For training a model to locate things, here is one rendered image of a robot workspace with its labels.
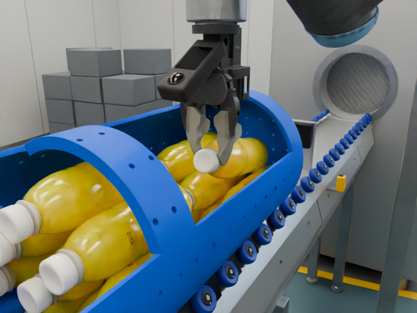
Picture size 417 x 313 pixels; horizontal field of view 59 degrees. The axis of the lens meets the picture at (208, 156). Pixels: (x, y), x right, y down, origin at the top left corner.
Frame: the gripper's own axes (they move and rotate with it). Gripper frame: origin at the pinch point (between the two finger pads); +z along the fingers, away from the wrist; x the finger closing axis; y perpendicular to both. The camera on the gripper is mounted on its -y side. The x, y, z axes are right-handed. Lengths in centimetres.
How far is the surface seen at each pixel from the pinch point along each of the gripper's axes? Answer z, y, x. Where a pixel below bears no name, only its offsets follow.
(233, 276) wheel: 19.6, -1.7, -5.8
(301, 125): 8, 63, 4
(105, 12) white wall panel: -48, 371, 401
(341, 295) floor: 116, 130, -5
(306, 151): 17, 64, 2
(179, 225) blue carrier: 1.3, -18.9, -7.6
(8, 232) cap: 0.7, -30.1, 6.0
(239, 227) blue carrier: 7.8, -5.4, -8.6
